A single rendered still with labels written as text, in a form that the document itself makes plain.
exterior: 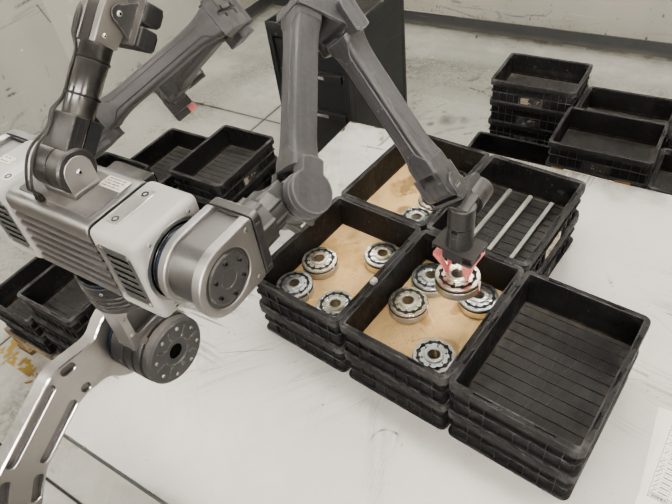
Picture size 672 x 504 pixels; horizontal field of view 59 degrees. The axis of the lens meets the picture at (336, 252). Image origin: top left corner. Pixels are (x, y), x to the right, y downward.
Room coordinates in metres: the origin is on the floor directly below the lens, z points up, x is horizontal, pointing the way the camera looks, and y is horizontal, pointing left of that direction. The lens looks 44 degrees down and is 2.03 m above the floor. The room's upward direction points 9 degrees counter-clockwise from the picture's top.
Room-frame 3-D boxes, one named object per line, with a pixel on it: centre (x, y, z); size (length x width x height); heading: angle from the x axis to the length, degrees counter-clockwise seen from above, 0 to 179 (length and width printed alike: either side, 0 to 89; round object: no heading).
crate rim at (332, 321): (1.16, 0.00, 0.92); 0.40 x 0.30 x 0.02; 136
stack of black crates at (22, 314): (1.86, 1.24, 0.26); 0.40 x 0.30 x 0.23; 142
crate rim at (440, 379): (0.95, -0.22, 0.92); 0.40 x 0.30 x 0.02; 136
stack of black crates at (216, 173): (2.25, 0.43, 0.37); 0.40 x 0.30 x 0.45; 142
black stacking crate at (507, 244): (1.24, -0.50, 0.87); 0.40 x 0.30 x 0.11; 136
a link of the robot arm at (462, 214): (0.90, -0.27, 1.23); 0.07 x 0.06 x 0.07; 141
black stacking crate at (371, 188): (1.44, -0.28, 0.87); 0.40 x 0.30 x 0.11; 136
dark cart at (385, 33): (2.97, -0.19, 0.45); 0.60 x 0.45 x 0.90; 142
